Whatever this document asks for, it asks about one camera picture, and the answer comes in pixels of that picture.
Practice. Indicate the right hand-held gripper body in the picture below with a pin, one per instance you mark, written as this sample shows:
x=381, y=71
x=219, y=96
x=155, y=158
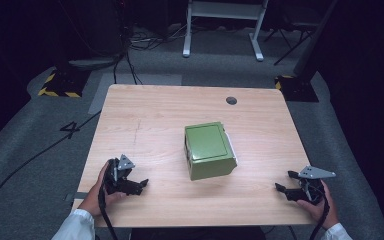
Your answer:
x=310, y=186

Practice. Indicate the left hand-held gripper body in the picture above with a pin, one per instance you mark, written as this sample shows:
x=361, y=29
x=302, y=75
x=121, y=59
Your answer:
x=118, y=180

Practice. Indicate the green box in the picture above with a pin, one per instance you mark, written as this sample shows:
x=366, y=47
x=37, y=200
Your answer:
x=208, y=150

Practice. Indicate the person's right hand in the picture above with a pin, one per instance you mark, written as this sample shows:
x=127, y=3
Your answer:
x=323, y=210

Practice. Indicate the person's left hand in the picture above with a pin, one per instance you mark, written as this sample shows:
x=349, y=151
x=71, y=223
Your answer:
x=95, y=198

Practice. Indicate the black stand base hazard tape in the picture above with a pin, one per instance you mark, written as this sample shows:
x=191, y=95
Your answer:
x=296, y=88
x=63, y=83

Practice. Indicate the black folding stand legs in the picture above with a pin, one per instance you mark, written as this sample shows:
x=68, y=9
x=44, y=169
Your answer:
x=291, y=40

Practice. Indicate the grey slanted pole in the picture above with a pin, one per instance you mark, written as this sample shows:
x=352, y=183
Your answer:
x=315, y=36

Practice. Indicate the white metal stand frame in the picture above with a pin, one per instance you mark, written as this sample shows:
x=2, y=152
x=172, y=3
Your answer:
x=225, y=11

